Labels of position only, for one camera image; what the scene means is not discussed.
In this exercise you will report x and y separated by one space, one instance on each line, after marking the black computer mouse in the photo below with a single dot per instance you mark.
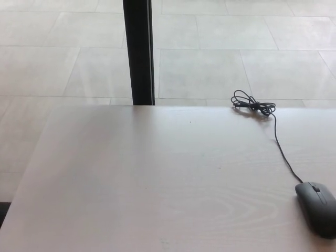
315 208

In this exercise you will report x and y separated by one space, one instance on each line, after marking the black vertical post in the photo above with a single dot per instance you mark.
137 52

